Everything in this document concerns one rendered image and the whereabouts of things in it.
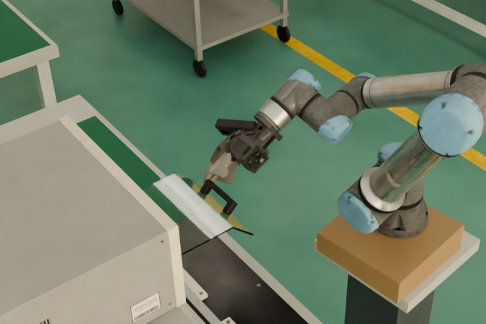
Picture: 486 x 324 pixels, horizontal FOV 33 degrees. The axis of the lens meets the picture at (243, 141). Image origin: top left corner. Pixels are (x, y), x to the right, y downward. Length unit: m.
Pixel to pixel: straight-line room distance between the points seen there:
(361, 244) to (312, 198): 1.38
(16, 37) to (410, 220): 1.78
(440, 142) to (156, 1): 3.16
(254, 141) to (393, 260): 0.48
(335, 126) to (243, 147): 0.22
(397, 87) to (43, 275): 0.92
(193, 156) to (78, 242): 2.31
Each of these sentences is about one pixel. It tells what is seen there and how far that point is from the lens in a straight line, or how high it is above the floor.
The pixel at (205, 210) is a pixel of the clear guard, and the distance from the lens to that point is 1.87.
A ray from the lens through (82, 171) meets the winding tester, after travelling 1.62.
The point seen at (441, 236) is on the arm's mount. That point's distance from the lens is 2.18.
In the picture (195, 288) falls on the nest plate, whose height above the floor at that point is 0.78.
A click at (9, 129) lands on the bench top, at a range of 2.78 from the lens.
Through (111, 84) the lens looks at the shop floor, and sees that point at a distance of 4.29.
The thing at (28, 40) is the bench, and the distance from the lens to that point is 3.25.
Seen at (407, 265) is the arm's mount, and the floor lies 0.82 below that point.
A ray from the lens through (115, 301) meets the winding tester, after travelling 1.50.
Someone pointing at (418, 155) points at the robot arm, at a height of 1.24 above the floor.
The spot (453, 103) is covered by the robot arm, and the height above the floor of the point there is 1.40.
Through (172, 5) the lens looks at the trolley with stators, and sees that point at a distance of 4.59.
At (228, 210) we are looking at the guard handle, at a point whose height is 1.05.
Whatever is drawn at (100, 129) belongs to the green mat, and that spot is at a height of 0.75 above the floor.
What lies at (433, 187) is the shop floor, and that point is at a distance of 3.62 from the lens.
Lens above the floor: 2.32
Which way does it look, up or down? 37 degrees down
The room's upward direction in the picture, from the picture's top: 2 degrees counter-clockwise
